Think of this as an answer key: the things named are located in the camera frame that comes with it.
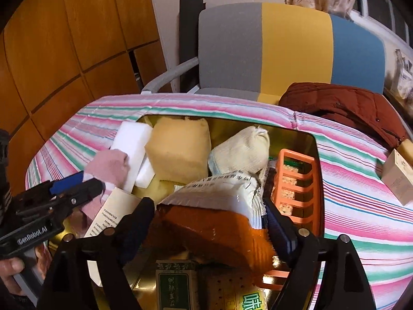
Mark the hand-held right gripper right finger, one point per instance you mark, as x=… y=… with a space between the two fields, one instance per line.
x=282 y=232

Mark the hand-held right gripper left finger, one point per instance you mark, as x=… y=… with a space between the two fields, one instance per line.
x=138 y=222

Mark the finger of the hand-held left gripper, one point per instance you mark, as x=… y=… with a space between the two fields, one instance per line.
x=84 y=192
x=69 y=180

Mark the pink sock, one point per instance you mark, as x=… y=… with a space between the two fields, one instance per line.
x=108 y=168

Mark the orange plastic basket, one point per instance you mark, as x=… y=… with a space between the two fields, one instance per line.
x=309 y=180

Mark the white foam block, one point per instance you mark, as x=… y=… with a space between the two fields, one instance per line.
x=132 y=145

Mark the orange white snack packet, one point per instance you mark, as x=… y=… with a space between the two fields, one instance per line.
x=213 y=219

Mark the green tea box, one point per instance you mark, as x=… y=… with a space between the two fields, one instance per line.
x=177 y=284

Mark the yellow green sponge pack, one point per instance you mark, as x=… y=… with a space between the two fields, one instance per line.
x=235 y=294

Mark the yellow sponge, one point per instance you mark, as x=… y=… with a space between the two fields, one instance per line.
x=177 y=148

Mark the cream sock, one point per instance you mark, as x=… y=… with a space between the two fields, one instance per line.
x=238 y=151

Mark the gold tin container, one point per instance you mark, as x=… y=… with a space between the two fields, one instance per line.
x=300 y=142

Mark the cube beige cardboard box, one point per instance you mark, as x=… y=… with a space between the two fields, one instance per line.
x=398 y=177

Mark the person's left hand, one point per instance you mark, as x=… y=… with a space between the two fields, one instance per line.
x=11 y=268

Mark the scouring pad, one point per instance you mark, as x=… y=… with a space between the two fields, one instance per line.
x=288 y=197

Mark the striped tablecloth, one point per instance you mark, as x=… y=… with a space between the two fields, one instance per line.
x=348 y=200

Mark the wooden wardrobe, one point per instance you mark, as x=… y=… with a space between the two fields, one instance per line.
x=64 y=38

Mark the dark red jacket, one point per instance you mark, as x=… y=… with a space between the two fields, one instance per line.
x=348 y=106

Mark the black rolled mat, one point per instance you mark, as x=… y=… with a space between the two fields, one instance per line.
x=190 y=38

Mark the grey yellow blue chair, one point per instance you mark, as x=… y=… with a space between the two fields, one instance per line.
x=258 y=45

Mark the window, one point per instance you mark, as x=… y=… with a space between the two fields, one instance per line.
x=387 y=9

